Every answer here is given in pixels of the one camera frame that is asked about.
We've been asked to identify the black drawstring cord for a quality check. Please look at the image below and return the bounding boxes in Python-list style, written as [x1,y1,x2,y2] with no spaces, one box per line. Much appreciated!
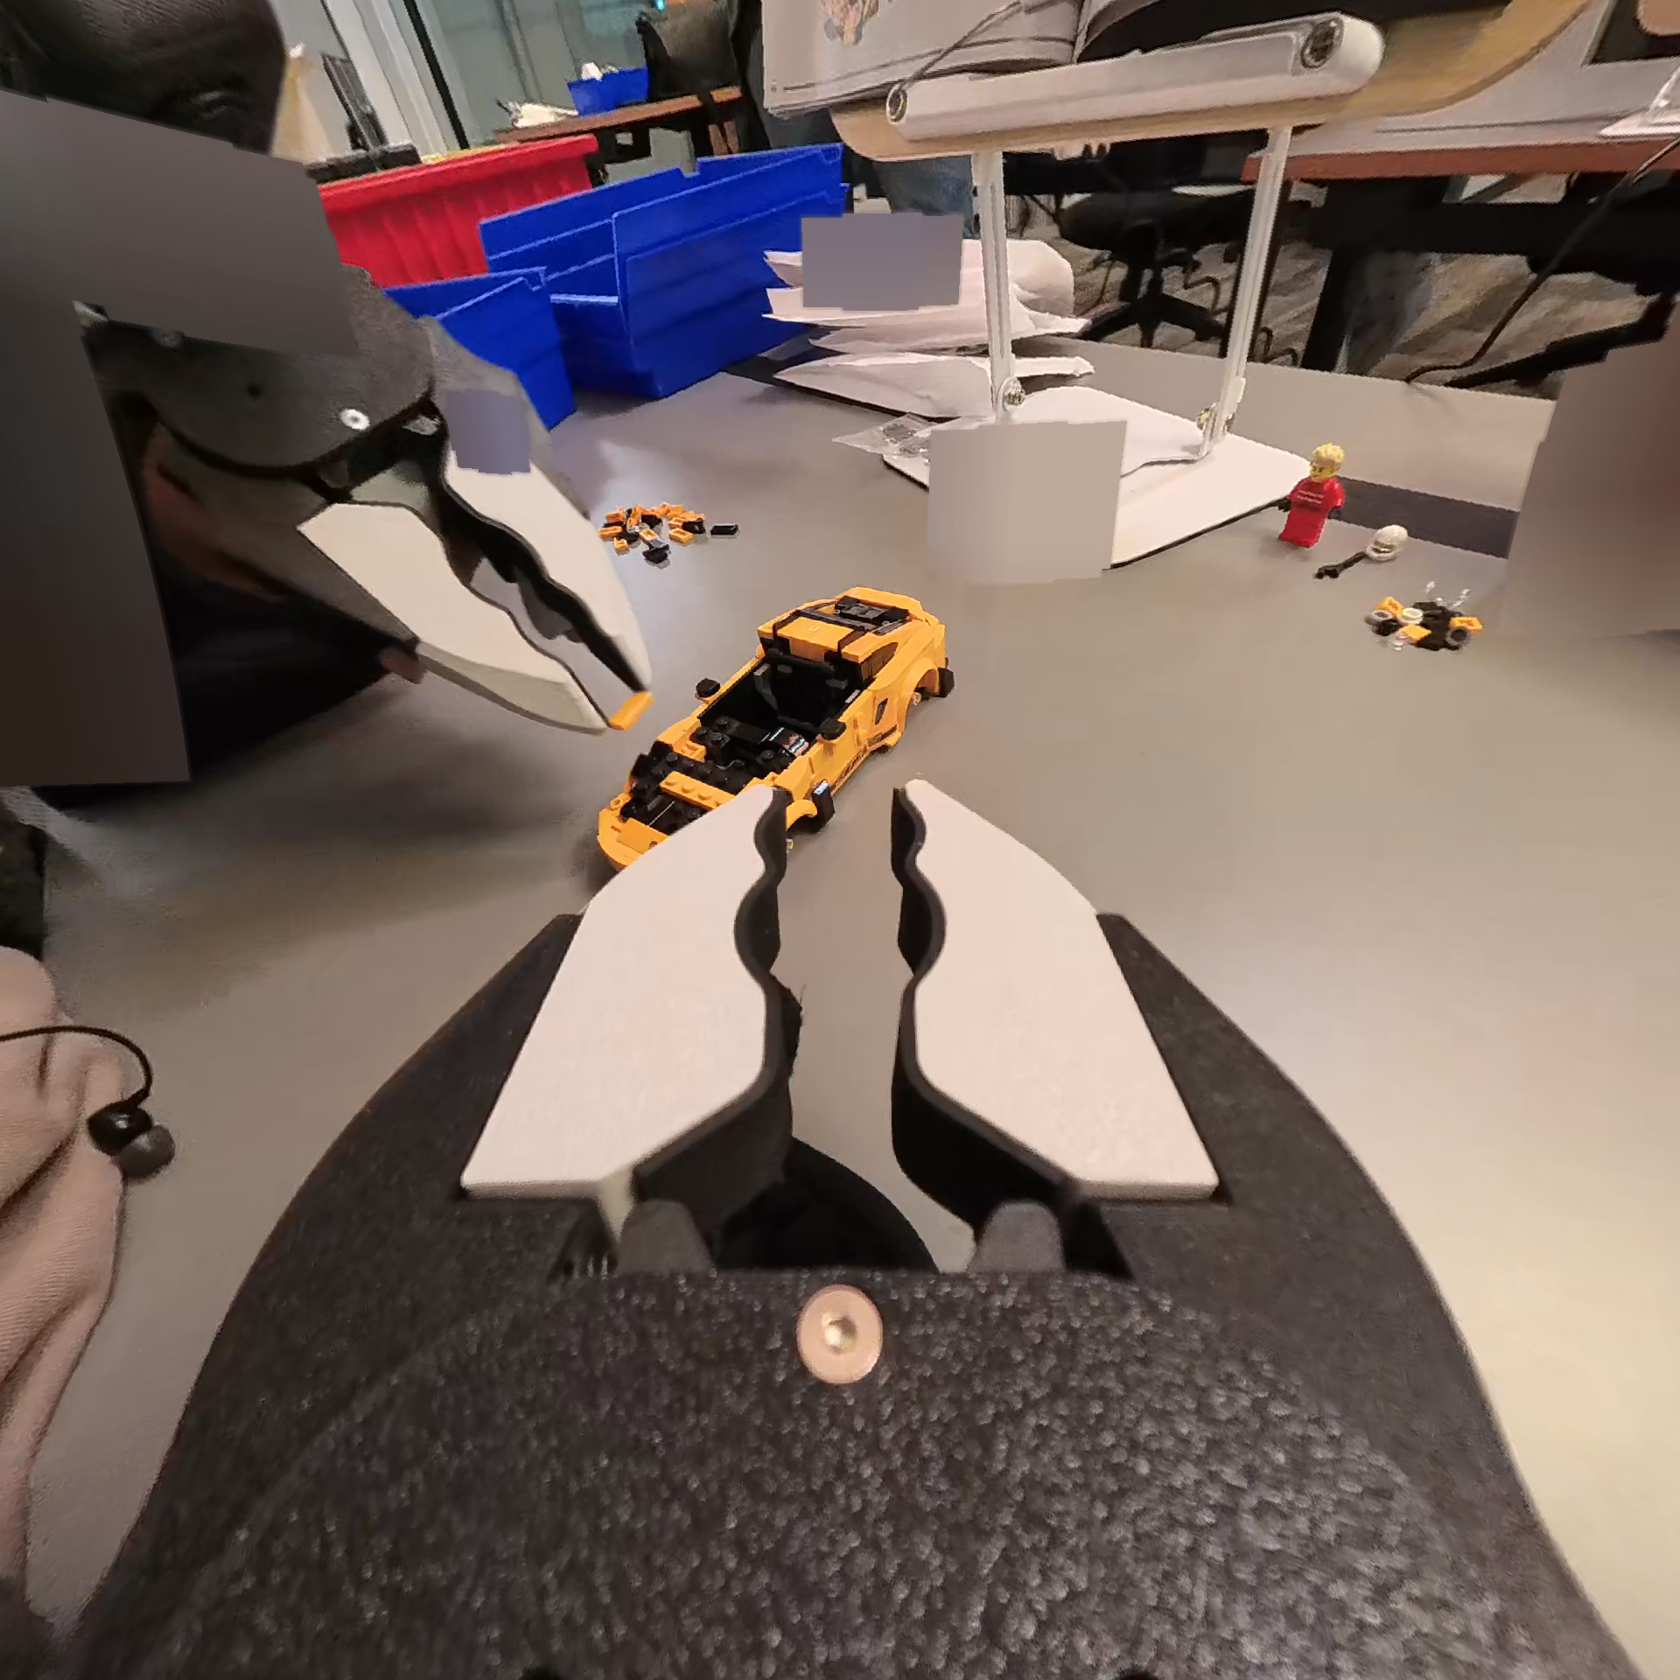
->
[0,1024,177,1180]

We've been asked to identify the black office chair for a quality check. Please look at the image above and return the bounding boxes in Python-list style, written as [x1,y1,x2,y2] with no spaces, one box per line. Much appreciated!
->
[1056,184,1269,356]

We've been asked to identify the person's left hand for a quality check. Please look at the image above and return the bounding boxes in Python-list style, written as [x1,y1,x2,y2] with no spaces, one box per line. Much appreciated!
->
[142,426,429,686]

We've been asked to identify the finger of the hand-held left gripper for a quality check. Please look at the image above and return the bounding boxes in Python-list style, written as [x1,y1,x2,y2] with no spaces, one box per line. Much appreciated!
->
[296,498,616,738]
[433,426,655,696]

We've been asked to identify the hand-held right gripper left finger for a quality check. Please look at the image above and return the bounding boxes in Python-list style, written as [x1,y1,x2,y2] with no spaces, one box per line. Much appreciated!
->
[460,786,806,1246]

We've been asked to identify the booklet stand with white base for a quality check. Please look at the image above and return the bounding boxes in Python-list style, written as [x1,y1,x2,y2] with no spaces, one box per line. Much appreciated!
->
[830,0,1596,571]

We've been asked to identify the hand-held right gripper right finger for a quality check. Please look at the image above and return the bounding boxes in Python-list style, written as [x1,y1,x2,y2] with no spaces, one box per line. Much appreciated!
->
[889,778,1223,1206]

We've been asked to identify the red lego minifigure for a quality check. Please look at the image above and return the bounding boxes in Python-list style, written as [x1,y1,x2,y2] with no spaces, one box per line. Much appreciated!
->
[1276,443,1349,553]

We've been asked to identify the instruction booklet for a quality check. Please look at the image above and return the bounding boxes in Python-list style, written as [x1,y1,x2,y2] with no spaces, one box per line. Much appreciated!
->
[760,0,1395,118]

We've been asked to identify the cluster of small lego parts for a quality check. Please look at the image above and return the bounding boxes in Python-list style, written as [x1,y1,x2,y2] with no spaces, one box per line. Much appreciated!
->
[1365,586,1486,654]

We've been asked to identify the orange lego car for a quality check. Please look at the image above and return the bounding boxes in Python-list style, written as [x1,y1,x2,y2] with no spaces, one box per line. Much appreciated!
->
[597,586,953,873]

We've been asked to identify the red plastic bin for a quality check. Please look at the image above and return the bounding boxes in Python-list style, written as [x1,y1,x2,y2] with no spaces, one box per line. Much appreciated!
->
[317,136,600,290]

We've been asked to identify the blue plastic crate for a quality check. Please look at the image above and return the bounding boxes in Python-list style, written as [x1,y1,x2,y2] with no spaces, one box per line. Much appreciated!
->
[480,146,847,310]

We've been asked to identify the scattered loose lego bricks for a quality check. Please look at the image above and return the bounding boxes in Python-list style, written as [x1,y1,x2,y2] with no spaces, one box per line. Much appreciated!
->
[597,504,740,567]

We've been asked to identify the person's pale pants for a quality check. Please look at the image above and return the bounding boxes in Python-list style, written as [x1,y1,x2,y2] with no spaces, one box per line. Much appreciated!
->
[0,946,133,1624]

